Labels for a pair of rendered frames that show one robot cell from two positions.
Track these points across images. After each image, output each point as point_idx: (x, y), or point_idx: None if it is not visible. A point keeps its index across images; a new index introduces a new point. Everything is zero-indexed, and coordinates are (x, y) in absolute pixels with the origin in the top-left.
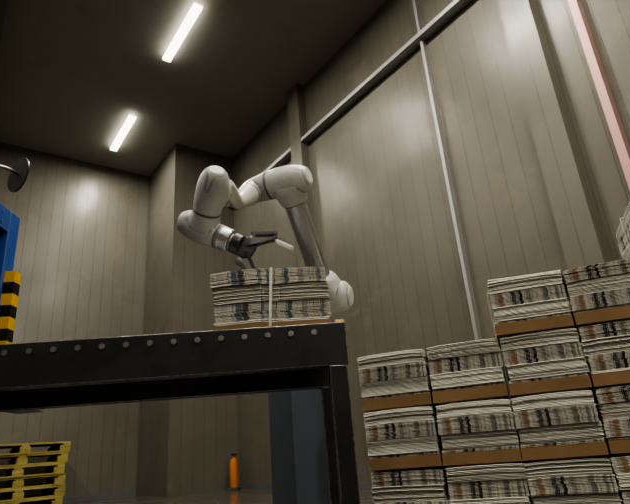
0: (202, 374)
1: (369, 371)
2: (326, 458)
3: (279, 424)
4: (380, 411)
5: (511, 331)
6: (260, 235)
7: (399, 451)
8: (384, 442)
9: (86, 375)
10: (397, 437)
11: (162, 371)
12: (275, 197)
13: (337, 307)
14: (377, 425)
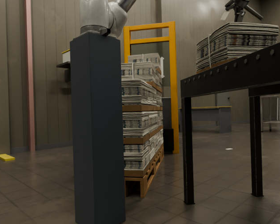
0: None
1: (142, 89)
2: (187, 135)
3: (106, 114)
4: (143, 112)
5: (153, 85)
6: (233, 2)
7: (145, 133)
8: (144, 128)
9: None
10: (145, 126)
11: None
12: None
13: (117, 37)
14: (143, 119)
